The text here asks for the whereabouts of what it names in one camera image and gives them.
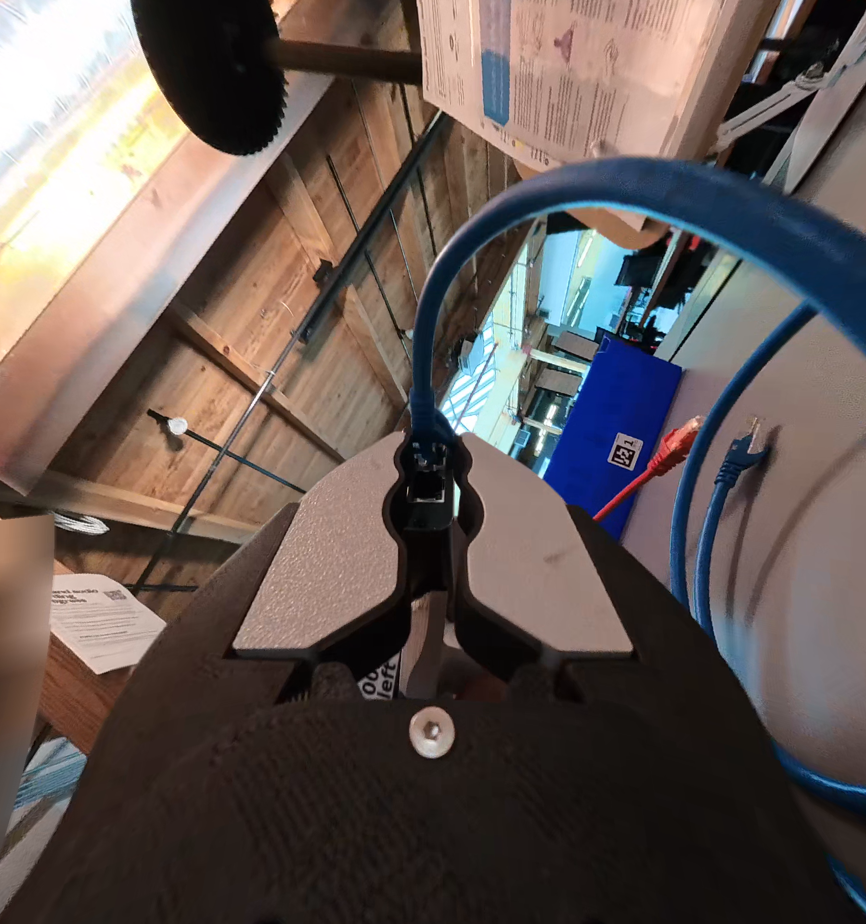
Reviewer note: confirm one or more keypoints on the metal ceiling pipe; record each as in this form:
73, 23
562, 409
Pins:
216, 462

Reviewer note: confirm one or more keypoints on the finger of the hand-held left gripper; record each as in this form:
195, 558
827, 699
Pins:
424, 650

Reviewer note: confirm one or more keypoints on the black lighting track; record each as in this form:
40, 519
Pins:
238, 458

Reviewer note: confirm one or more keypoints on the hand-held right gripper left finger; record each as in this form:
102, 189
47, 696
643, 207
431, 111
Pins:
332, 563

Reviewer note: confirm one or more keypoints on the black network switch box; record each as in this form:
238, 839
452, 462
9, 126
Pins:
429, 516

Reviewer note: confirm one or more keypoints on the grey desk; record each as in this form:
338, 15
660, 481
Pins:
823, 541

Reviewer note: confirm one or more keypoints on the wooden post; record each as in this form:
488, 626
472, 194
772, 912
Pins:
72, 693

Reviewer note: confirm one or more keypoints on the black ridged disc on rod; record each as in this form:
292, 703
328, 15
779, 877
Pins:
209, 72

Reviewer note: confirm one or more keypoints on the blue plastic bin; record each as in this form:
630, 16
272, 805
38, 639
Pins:
606, 404

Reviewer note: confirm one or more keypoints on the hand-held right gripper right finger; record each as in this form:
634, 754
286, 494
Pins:
541, 570

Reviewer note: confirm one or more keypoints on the white printed notice sheet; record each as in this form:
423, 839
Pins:
108, 621

